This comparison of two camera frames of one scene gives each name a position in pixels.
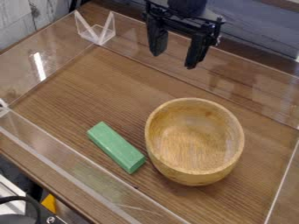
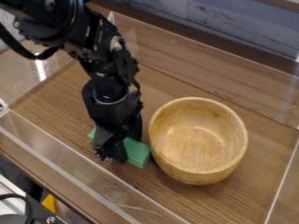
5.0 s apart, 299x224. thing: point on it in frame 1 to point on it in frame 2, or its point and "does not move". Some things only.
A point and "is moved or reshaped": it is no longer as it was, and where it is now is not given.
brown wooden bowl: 193,139 does not move
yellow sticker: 49,202 does not move
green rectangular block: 123,151 is moved or reshaped
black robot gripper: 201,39 to 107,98
